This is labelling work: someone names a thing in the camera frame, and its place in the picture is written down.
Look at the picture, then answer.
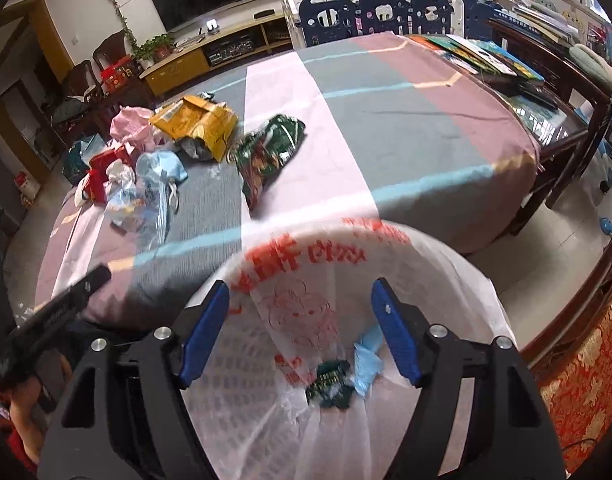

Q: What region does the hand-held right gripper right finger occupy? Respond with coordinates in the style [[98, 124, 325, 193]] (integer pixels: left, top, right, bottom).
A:
[[371, 277, 571, 480]]

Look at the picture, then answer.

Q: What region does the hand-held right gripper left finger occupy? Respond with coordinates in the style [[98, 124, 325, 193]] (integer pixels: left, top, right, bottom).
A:
[[36, 279, 231, 480]]

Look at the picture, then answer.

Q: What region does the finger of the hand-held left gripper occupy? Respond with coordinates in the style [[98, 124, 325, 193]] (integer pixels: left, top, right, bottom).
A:
[[70, 265, 113, 296]]

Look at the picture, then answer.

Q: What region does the blue face mask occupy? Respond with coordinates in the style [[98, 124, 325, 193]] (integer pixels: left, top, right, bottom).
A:
[[353, 325, 387, 396]]

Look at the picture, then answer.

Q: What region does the clear printed plastic bag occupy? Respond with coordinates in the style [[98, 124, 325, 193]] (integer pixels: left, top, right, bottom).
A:
[[106, 180, 171, 246]]

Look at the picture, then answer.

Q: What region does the small green wrapper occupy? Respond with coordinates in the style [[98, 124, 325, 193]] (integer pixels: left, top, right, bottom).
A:
[[306, 359, 354, 408]]

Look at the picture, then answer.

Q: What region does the white red-printed plastic bag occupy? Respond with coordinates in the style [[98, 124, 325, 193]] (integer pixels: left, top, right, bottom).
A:
[[178, 217, 519, 480]]

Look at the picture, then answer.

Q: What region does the red packet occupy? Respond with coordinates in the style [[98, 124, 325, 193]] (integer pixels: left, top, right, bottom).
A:
[[86, 144, 134, 203]]

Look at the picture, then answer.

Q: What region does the light blue bag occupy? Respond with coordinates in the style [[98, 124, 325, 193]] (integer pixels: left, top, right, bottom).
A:
[[136, 152, 187, 211]]

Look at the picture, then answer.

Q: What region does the pink plastic bag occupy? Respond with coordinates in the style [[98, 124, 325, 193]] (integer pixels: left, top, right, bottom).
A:
[[110, 106, 174, 152]]

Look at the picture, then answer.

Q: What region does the green snack packet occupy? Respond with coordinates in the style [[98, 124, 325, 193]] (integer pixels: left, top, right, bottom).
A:
[[233, 114, 307, 211]]

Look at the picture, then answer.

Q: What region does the yellow snack packet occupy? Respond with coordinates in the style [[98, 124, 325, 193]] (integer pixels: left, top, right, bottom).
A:
[[150, 95, 239, 161]]

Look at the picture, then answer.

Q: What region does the person's left hand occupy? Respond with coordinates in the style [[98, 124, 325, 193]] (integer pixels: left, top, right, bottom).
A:
[[10, 352, 73, 463]]

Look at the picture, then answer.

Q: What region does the red white bucket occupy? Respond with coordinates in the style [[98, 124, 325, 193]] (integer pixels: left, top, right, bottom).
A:
[[13, 170, 42, 206]]

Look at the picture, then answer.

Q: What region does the dark wooden chair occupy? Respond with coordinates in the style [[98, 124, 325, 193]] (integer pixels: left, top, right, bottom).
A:
[[66, 60, 104, 106], [92, 30, 132, 73]]

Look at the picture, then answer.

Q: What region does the red gold patterned sofa cushion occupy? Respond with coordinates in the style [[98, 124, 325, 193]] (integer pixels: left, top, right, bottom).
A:
[[530, 285, 612, 476]]

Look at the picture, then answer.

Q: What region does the red gift box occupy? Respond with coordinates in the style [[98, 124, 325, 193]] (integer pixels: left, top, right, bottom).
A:
[[101, 56, 139, 93]]

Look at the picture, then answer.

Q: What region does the pink grey plaid tablecloth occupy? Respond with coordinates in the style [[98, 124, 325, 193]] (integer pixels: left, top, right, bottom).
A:
[[36, 31, 541, 333]]

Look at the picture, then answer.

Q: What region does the yellow wooden television cabinet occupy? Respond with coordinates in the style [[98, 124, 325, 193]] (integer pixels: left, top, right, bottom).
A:
[[138, 10, 299, 96]]

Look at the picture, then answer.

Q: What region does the green potted plant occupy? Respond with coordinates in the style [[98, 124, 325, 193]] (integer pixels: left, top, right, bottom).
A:
[[133, 34, 175, 68]]

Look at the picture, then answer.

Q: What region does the green ivy garland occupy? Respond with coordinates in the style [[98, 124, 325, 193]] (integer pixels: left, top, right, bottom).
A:
[[97, 0, 137, 51]]

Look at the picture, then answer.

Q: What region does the dark wooden side table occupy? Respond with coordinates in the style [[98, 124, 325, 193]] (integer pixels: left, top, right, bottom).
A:
[[488, 17, 612, 236]]

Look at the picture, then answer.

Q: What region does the row of picture books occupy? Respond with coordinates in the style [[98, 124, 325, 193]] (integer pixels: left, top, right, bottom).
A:
[[411, 34, 545, 86]]

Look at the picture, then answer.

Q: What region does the blue white playpen fence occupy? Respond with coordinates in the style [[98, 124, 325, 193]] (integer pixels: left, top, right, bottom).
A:
[[282, 0, 506, 51]]

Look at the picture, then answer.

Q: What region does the grey green cushion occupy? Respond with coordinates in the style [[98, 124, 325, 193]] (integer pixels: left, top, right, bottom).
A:
[[568, 44, 612, 93]]

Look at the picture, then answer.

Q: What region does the stack of books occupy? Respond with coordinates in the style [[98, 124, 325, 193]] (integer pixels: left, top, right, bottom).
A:
[[506, 0, 581, 43]]

